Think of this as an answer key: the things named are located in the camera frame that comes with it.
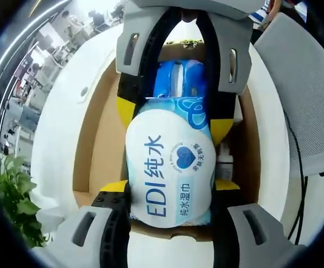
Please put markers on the brown cardboard shoe box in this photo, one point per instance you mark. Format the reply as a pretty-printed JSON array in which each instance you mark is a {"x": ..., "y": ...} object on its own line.
[{"x": 103, "y": 139}]

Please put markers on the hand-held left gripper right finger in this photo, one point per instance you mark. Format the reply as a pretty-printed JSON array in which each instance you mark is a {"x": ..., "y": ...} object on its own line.
[{"x": 234, "y": 237}]

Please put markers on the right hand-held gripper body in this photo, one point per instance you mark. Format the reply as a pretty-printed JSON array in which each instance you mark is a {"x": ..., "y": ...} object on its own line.
[{"x": 220, "y": 5}]

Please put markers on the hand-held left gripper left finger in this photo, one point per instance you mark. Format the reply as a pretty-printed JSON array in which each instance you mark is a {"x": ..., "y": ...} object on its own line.
[{"x": 109, "y": 217}]

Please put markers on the white spray bottle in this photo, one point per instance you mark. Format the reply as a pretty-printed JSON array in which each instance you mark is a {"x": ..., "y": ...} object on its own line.
[{"x": 224, "y": 167}]

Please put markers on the potted green plant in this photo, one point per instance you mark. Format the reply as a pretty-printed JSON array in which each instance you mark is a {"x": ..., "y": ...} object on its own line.
[{"x": 14, "y": 181}]

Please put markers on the white blue wet wipes pack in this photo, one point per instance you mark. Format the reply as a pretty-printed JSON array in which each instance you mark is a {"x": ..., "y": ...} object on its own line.
[{"x": 164, "y": 156}]

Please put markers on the white mesh office chair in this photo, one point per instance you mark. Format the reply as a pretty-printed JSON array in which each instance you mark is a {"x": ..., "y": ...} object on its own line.
[{"x": 299, "y": 83}]

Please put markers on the blue soft tissue pack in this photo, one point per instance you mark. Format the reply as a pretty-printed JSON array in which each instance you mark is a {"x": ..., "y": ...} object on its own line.
[{"x": 190, "y": 78}]

